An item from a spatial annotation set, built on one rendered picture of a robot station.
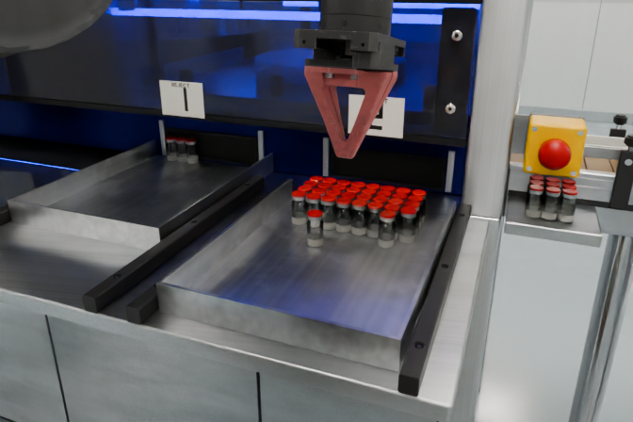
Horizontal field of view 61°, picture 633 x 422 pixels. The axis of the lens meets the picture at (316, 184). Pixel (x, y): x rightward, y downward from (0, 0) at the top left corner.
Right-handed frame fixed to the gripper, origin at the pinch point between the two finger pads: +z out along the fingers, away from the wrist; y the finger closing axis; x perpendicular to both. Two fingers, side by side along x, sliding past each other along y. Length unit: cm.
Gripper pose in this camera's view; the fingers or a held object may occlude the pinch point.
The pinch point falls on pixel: (346, 148)
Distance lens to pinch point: 45.6
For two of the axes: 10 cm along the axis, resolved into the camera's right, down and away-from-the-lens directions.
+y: 3.6, -1.8, 9.2
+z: -0.7, 9.7, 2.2
